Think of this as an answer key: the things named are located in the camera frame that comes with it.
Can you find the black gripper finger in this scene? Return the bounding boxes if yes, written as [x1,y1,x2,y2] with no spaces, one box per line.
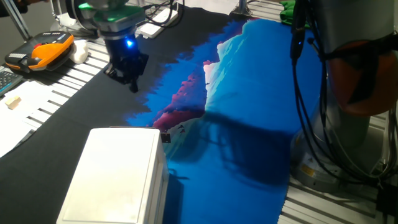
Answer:
[131,73,146,93]
[103,63,137,93]

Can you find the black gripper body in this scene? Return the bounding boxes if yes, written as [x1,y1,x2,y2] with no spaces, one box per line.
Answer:
[104,32,149,82]

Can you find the dark sleeved forearm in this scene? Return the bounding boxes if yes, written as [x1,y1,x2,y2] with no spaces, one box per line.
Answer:
[0,0,22,18]

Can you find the white drawer cabinet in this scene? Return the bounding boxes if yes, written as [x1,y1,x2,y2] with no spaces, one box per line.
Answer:
[55,126,170,224]

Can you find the white power strip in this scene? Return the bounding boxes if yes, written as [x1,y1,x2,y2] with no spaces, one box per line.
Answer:
[136,7,178,39]

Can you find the white lumpy object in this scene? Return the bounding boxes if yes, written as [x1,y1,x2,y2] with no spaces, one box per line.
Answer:
[68,39,90,65]

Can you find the black round spool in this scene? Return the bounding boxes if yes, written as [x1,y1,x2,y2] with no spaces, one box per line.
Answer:
[65,0,100,31]

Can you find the orange black teach pendant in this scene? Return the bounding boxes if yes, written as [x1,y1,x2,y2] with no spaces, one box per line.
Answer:
[4,30,75,74]

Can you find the white printed paper sheet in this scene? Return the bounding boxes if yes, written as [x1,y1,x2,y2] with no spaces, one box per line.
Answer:
[185,0,240,15]

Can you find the small pale wooden block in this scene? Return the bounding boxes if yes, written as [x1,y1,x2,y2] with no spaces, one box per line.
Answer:
[4,95,22,110]

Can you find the printed landscape table mat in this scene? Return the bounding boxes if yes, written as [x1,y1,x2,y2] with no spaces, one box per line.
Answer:
[0,2,323,224]

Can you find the black computer keyboard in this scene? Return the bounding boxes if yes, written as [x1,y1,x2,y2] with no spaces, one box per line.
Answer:
[0,70,24,97]

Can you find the white paper sheets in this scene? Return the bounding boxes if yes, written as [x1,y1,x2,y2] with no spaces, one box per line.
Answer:
[0,80,68,158]

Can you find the green cloth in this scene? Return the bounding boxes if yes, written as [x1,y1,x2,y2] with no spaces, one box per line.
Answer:
[279,0,295,26]

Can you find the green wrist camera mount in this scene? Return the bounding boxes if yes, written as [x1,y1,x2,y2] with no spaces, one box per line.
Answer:
[77,2,146,32]

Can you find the aluminium frame bar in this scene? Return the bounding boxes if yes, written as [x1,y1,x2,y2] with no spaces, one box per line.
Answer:
[1,0,32,41]

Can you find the aluminium frame post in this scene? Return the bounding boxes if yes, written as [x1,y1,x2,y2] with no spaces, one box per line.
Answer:
[229,0,253,17]

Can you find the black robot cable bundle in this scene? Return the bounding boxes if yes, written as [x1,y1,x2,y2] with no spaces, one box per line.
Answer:
[139,0,398,187]

